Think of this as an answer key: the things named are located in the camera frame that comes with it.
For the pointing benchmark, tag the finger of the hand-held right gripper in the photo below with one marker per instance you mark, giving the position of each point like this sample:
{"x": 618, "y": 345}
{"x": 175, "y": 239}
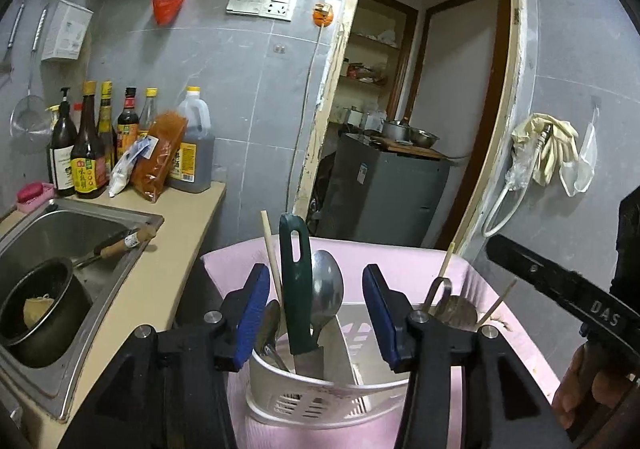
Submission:
{"x": 560, "y": 284}

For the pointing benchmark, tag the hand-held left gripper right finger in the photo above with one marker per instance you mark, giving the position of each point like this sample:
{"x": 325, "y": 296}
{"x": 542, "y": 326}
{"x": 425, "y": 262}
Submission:
{"x": 380, "y": 314}

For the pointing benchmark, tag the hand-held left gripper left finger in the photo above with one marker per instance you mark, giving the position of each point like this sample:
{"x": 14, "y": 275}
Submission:
{"x": 247, "y": 319}

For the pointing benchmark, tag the small metal spoon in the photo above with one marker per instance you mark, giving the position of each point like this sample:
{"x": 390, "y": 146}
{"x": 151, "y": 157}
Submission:
{"x": 270, "y": 324}

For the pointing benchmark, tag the large metal spoon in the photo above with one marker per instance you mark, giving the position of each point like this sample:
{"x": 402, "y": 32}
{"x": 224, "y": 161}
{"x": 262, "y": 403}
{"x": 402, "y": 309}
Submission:
{"x": 327, "y": 284}

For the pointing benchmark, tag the white plastic utensil holder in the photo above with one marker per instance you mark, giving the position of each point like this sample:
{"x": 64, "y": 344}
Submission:
{"x": 320, "y": 399}

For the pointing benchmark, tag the person's right hand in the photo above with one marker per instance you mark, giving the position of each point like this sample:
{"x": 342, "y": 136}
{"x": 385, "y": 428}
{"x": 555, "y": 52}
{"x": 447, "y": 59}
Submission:
{"x": 575, "y": 389}

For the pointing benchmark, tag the pink tablecloth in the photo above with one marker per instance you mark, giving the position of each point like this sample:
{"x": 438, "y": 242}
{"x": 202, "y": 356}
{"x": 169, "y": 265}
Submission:
{"x": 400, "y": 254}

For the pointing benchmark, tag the grey cabinet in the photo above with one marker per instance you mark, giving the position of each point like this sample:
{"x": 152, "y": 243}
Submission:
{"x": 380, "y": 199}

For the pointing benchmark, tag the clear plastic bag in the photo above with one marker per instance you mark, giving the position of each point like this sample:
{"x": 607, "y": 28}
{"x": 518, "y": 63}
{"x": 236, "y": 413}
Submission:
{"x": 517, "y": 171}

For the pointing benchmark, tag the wooden board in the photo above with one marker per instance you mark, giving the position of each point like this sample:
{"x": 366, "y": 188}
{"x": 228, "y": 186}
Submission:
{"x": 415, "y": 151}

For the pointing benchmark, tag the large dark oil jug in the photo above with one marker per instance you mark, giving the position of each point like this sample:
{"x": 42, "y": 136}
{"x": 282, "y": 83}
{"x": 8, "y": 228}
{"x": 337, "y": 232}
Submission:
{"x": 195, "y": 149}

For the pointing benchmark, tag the metal pot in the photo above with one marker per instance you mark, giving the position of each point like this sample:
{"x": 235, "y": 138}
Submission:
{"x": 395, "y": 130}

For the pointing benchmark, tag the orange spice bag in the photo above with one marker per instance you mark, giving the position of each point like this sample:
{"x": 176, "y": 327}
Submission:
{"x": 157, "y": 154}

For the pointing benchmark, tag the white seasoning packet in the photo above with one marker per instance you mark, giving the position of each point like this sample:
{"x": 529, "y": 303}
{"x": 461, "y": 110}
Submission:
{"x": 127, "y": 169}

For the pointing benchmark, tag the dark cooking pot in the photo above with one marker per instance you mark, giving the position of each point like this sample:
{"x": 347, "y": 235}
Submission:
{"x": 45, "y": 339}

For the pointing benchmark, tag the stainless steel sink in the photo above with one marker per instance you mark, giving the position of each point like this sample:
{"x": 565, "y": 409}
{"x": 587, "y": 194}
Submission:
{"x": 50, "y": 229}

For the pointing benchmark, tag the clear glass bottle yellow cap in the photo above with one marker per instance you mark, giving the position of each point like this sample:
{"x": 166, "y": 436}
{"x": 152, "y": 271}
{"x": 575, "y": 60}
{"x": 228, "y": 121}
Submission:
{"x": 148, "y": 116}

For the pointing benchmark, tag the dark bottle red neck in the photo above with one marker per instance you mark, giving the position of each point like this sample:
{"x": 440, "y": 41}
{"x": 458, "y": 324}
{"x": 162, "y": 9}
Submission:
{"x": 128, "y": 126}

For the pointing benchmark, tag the tall bottle yellow label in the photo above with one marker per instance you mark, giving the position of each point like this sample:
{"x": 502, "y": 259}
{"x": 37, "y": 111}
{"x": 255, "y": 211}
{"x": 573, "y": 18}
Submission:
{"x": 106, "y": 129}

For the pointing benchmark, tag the pink soap box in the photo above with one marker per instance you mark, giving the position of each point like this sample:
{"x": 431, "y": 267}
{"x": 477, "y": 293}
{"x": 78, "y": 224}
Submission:
{"x": 35, "y": 194}

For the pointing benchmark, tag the wooden storage shelf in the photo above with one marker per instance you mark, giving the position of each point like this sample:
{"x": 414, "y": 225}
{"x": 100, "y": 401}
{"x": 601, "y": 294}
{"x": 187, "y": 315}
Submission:
{"x": 370, "y": 59}

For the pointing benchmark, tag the hanging mesh strainer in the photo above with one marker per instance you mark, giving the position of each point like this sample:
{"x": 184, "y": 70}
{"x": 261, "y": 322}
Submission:
{"x": 30, "y": 119}

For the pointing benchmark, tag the orange plug adaptor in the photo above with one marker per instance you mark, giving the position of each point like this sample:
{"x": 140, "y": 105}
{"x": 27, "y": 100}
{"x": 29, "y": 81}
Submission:
{"x": 323, "y": 15}

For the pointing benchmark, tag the wooden door frame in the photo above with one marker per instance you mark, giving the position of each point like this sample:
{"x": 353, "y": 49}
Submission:
{"x": 325, "y": 104}

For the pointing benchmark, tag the wall switch socket panel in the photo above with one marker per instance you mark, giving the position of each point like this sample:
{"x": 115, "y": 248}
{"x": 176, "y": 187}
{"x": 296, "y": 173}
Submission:
{"x": 262, "y": 4}

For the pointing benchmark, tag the white wall box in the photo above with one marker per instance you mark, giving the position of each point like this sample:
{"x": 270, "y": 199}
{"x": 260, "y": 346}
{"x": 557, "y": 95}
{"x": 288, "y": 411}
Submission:
{"x": 67, "y": 31}

